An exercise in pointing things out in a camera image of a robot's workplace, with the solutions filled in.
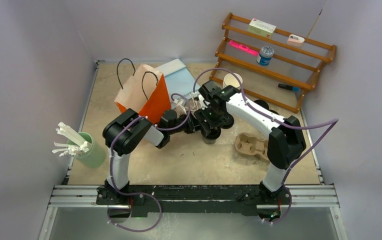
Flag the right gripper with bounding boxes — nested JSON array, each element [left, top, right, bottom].
[[194, 104, 230, 137]]

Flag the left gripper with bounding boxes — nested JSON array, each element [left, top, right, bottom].
[[168, 111, 203, 136]]

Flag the orange paper bag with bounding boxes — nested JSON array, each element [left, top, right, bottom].
[[114, 63, 171, 124]]

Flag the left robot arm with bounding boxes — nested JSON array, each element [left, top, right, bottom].
[[102, 108, 201, 205]]

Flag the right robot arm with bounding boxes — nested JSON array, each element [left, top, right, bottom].
[[194, 80, 307, 204]]

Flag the stacked white paper cups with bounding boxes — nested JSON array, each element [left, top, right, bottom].
[[222, 73, 243, 90]]

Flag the light blue paper bag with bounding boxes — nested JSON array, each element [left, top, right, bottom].
[[156, 58, 195, 97]]

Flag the black cup lid rear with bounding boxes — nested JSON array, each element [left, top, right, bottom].
[[254, 99, 270, 110]]

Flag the pink highlighter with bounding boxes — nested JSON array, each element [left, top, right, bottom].
[[228, 40, 259, 56]]

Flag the blue white round tin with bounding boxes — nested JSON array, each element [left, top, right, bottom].
[[256, 46, 275, 66]]

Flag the wooden shelf rack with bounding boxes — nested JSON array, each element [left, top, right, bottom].
[[214, 12, 337, 113]]

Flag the green straw holder cup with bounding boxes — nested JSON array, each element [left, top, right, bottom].
[[73, 132, 108, 169]]

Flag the black blue marker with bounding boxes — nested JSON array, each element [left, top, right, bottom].
[[278, 83, 300, 92]]

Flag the white green box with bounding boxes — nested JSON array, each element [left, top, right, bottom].
[[247, 18, 277, 39]]

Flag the pink white tape dispenser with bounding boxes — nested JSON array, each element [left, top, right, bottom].
[[286, 34, 305, 47]]

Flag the thin wooden stick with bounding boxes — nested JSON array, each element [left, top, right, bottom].
[[306, 9, 323, 38]]

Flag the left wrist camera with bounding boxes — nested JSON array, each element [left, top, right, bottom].
[[173, 100, 189, 117]]

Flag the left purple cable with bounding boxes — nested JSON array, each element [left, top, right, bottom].
[[106, 93, 192, 233]]

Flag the purple cable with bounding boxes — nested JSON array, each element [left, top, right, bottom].
[[192, 67, 340, 226], [106, 93, 192, 233]]

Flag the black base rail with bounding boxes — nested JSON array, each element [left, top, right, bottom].
[[96, 181, 292, 222]]

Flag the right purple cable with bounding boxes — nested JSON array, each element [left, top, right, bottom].
[[192, 67, 340, 226]]

